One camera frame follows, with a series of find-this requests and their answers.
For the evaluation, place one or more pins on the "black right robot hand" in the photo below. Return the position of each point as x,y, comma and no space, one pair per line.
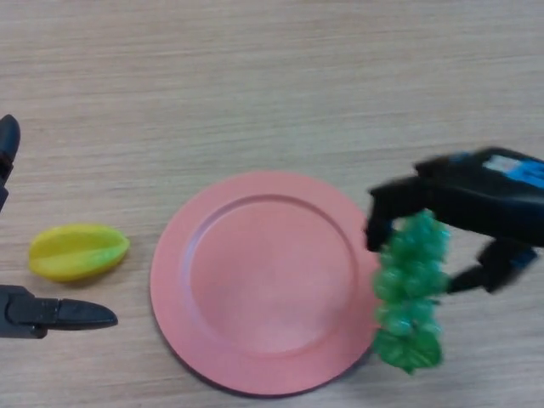
480,204

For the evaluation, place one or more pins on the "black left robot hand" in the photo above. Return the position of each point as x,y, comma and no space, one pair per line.
21,314

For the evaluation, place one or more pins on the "green plastic grape bunch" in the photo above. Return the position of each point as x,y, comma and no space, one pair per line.
408,276

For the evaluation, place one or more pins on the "pink round plate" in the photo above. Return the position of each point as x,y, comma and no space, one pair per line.
272,285

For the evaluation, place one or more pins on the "yellow plastic starfruit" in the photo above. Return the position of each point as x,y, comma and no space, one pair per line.
76,253

